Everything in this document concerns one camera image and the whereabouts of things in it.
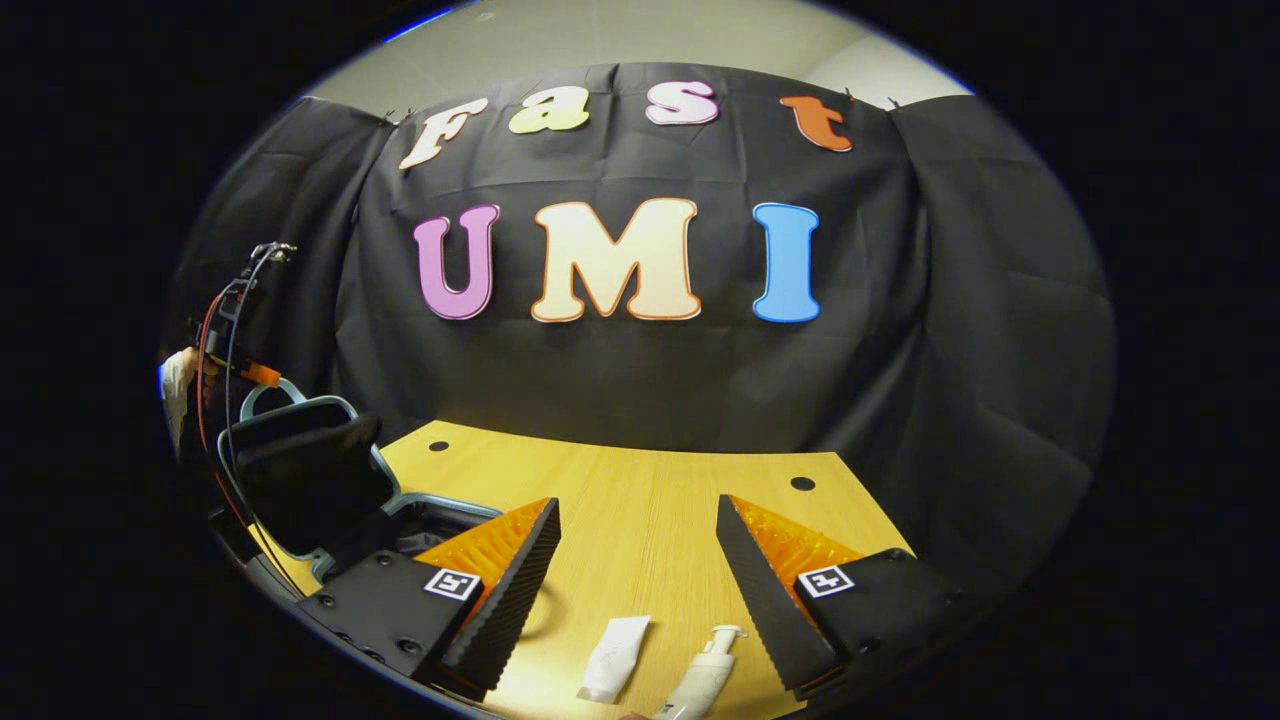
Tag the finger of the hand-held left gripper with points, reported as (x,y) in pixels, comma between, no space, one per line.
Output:
(262,375)

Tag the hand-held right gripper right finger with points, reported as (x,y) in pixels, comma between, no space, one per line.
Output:
(765,600)

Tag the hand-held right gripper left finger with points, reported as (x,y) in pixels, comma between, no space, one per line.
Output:
(520,580)

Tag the white pump bottle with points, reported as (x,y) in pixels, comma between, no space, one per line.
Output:
(700,685)

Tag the white skin care tube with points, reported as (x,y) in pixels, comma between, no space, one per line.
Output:
(612,660)

